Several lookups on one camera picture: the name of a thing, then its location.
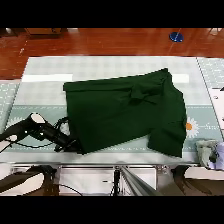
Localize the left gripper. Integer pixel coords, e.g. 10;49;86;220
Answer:
46;127;81;154

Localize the dark green T-shirt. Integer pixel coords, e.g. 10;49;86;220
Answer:
62;67;189;159

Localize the pale green garment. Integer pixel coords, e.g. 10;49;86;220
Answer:
195;138;218;168

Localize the blue round disc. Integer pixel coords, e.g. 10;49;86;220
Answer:
168;31;184;43

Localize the lavender garment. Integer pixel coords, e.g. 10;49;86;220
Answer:
208;142;224;171

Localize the black cable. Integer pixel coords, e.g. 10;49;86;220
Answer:
53;181;85;197
0;137;56;150

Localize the silver frame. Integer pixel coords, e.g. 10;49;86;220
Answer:
0;161;224;197

